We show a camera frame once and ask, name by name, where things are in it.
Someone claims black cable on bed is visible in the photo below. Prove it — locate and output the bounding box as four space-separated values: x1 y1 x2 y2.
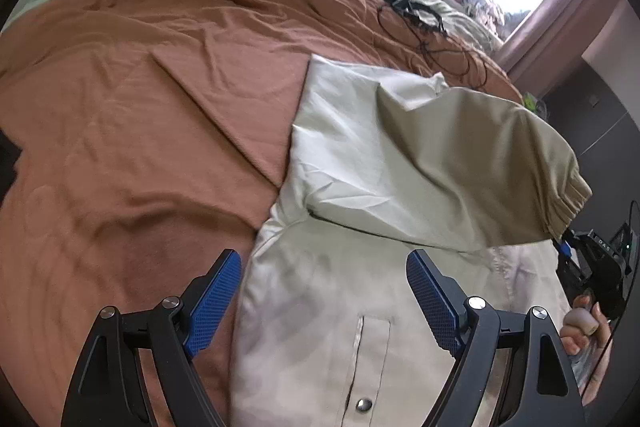
370 0 490 89

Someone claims beige jacket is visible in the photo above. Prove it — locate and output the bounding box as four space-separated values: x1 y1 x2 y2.
231 56 591 426

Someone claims orange-brown blanket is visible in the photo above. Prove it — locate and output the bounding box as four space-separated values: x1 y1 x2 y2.
1 0 520 426

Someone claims right hand with bandaged finger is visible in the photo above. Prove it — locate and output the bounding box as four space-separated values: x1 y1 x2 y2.
560 294 613 405

